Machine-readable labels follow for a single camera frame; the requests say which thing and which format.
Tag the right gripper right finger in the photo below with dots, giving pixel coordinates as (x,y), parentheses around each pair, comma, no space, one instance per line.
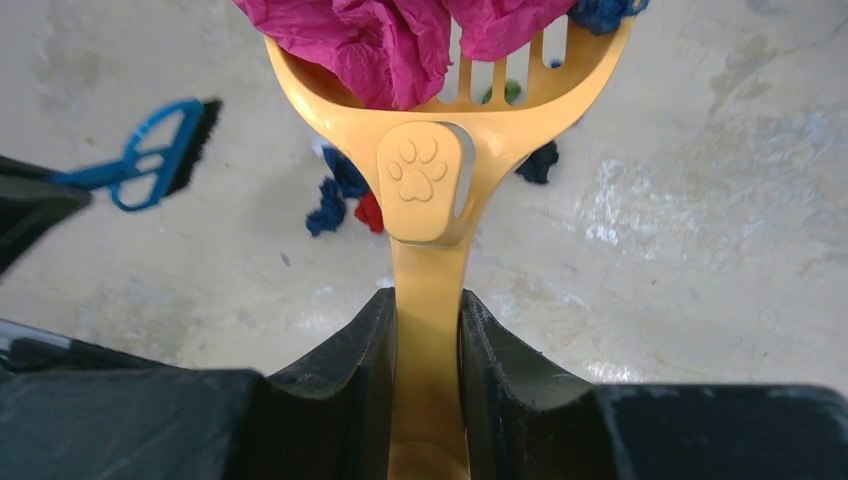
(525,417)

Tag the large magenta paper scrap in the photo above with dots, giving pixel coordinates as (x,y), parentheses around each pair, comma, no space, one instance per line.
(388,54)

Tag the dark blue scrap by scoop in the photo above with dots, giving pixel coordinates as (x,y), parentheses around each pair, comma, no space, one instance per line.
(601,17)

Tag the black paper scrap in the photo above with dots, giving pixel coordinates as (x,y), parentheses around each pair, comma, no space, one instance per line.
(536,167)

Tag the yellow slotted plastic scoop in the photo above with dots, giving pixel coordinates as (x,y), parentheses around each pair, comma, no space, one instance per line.
(433,170)

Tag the green paper scrap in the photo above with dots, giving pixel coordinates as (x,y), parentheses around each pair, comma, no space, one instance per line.
(512,92)

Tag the pink paper scrap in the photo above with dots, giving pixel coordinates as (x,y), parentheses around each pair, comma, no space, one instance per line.
(493,29)

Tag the dark blue scrap left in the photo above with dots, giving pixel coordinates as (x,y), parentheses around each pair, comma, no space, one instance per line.
(350,181)

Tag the red paper scrap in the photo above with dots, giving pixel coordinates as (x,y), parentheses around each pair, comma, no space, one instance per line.
(368,212)

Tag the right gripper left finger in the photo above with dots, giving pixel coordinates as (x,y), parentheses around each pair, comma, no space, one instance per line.
(328,414)

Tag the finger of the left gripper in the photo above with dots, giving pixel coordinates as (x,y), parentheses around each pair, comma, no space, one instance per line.
(30,206)

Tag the blue hand brush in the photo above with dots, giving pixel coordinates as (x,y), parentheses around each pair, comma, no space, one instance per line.
(169,165)

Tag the dark blue scrap middle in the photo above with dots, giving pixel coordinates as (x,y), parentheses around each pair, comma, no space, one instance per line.
(331,211)

